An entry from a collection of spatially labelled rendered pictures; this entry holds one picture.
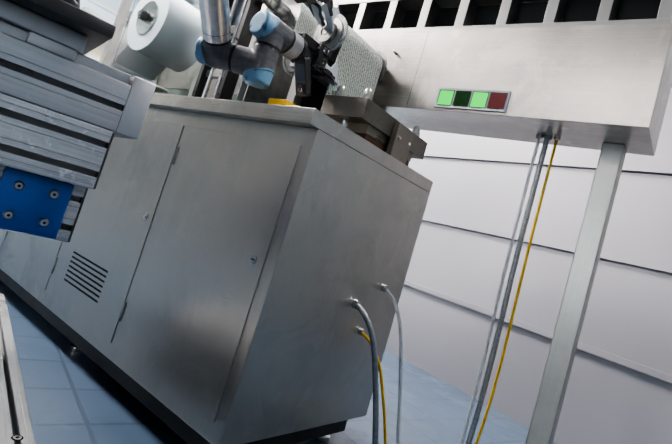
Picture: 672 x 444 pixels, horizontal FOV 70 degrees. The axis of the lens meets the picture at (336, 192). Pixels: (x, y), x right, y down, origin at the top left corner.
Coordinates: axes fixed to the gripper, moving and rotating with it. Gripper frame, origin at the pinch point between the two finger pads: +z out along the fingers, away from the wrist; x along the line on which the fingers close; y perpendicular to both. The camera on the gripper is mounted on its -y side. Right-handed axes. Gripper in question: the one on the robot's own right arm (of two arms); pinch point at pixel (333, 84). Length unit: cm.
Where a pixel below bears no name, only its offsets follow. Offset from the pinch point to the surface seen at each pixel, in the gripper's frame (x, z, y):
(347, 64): -0.3, 3.4, 8.6
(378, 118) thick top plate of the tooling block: -20.0, 1.4, -9.2
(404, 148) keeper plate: -22.0, 16.7, -13.2
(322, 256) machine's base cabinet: -26, -13, -52
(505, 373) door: -31, 162, -89
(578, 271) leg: -73, 46, -35
